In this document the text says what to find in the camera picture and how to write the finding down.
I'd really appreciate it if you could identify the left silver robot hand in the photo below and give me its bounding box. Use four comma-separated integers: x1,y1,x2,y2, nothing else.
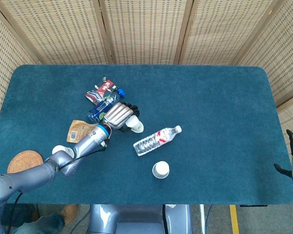
103,102,140,133

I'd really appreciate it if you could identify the blue-label drink bottle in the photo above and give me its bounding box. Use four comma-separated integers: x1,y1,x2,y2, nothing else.
88,88,126,123

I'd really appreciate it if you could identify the red snack packet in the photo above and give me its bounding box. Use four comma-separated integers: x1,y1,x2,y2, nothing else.
84,77,119,106

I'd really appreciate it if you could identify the brown spout pouch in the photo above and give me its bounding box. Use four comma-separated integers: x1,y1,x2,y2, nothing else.
66,119,99,144

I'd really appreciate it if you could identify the clear red-label water bottle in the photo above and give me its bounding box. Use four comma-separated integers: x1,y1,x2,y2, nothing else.
133,125,183,157

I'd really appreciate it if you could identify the bamboo folding screen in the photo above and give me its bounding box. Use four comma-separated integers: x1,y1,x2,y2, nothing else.
0,0,293,156

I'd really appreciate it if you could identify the blue felt table cover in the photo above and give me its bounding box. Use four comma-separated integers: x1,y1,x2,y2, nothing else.
0,64,293,205

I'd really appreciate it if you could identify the round woven rattan coaster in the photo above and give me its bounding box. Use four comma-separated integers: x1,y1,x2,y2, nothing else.
7,150,44,174

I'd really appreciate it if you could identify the grey robot torso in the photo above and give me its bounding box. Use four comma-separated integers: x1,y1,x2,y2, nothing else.
87,204,193,234

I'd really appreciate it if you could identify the brown shoe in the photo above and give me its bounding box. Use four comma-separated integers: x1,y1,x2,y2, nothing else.
60,204,79,224

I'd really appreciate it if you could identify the white table leg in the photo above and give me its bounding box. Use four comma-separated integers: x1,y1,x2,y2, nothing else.
199,204,206,234

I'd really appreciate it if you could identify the blue jeans leg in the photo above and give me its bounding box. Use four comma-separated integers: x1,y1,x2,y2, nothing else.
13,213,65,234

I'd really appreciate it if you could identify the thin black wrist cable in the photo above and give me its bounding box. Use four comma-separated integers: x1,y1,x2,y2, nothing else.
57,136,110,171

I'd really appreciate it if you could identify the blue floor cable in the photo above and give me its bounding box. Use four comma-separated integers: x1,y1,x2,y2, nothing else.
206,204,213,234

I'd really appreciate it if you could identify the thick black cable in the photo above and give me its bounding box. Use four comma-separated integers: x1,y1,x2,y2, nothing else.
5,192,23,234

